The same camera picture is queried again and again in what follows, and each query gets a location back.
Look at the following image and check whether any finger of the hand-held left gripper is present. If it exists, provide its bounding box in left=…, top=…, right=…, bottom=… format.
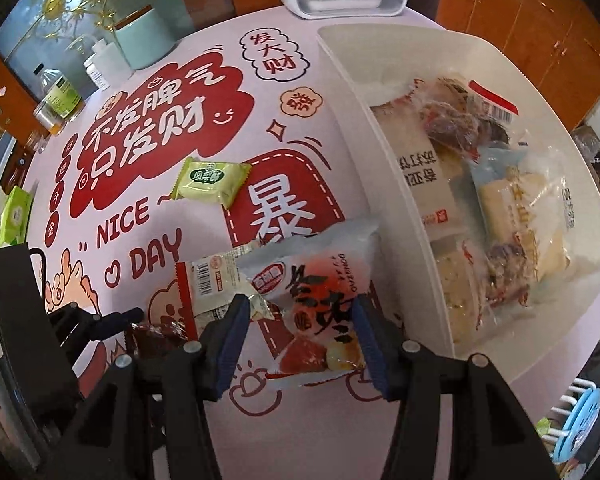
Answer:
left=46, top=303, right=147, bottom=347

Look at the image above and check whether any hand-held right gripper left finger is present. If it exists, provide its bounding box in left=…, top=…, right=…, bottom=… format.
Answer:
left=55, top=292, right=252, bottom=480

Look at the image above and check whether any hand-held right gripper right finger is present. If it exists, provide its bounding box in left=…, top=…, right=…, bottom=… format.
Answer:
left=352, top=294, right=546, bottom=480

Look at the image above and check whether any dark red snack packet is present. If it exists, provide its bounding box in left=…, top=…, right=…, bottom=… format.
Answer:
left=130, top=322, right=202, bottom=362

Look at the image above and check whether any white snack packet red print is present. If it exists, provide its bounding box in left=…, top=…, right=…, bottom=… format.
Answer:
left=239, top=219, right=382, bottom=389

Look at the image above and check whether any clear rice puff packet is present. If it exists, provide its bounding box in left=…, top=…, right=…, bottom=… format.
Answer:
left=429, top=236, right=492, bottom=347

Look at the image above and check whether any small clear nut packet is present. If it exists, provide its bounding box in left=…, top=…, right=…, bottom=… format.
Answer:
left=484, top=239, right=537, bottom=312

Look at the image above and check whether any beige cracker packet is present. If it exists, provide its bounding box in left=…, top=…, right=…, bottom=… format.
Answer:
left=369, top=99, right=462, bottom=242

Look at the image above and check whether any blue yellow cake packet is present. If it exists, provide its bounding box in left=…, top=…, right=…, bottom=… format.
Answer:
left=469, top=149, right=577, bottom=287

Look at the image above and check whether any red-edged clear snack packet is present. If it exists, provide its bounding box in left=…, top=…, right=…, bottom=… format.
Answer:
left=419, top=76, right=522, bottom=157

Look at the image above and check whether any white plastic tray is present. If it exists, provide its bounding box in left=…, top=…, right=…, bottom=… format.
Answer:
left=316, top=22, right=600, bottom=382

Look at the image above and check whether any white packet red edge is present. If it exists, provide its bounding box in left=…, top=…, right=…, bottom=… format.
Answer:
left=175, top=244, right=277, bottom=342

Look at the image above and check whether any green tissue pack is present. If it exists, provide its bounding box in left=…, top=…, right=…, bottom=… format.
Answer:
left=0, top=186, right=34, bottom=249

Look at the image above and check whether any green snack packet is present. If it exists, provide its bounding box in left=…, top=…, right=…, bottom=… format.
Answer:
left=172, top=157, right=253, bottom=211

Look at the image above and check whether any blue white plastic stool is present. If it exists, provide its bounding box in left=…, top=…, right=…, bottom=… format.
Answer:
left=540, top=384, right=600, bottom=465

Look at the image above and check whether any clear bottle green label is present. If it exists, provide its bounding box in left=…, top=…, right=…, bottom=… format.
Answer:
left=32, top=65, right=84, bottom=137

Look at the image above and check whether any white squeeze bottle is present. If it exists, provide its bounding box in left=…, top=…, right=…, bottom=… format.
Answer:
left=70, top=35, right=132, bottom=92

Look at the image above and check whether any white orange snack packet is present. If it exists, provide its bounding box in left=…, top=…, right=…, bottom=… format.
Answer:
left=365, top=72, right=431, bottom=111

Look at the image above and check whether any mint green canister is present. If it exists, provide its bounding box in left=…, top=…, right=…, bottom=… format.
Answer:
left=112, top=7, right=177, bottom=71

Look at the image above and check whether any wooden cabinet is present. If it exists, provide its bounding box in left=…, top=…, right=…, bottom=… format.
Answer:
left=432, top=0, right=600, bottom=132

